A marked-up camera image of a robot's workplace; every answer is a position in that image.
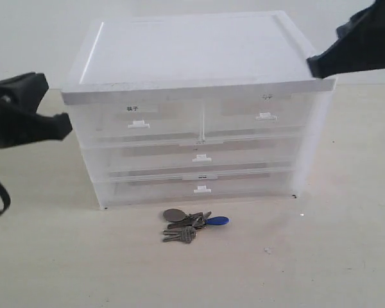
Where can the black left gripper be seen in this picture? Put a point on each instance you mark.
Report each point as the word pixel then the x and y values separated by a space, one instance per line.
pixel 20 97

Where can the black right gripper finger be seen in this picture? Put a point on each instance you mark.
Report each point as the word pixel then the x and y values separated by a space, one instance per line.
pixel 358 51
pixel 370 18

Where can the clear wide drawer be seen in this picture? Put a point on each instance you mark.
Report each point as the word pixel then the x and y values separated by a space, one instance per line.
pixel 162 159
pixel 192 187

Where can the key bunch with blue tag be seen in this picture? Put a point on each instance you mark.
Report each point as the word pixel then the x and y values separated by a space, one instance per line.
pixel 184 227

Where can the clear bottom wide drawer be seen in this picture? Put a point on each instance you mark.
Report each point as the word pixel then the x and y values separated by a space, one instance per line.
pixel 192 187

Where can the clear top right drawer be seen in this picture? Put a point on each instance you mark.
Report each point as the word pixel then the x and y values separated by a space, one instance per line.
pixel 251 115

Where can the clear top left drawer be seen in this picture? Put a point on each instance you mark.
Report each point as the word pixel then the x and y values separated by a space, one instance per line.
pixel 149 119

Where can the white plastic drawer cabinet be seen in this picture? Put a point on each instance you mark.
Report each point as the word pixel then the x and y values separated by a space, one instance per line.
pixel 201 59

